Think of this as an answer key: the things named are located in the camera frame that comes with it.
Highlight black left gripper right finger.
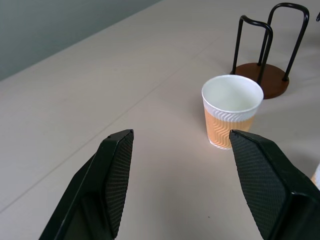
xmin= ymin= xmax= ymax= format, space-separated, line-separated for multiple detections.
xmin=228 ymin=129 xmax=320 ymax=240

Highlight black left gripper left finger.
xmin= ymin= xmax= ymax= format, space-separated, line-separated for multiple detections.
xmin=38 ymin=129 xmax=135 ymax=240

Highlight brown wire cup holder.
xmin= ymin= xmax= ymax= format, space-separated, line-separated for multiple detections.
xmin=230 ymin=2 xmax=311 ymax=100

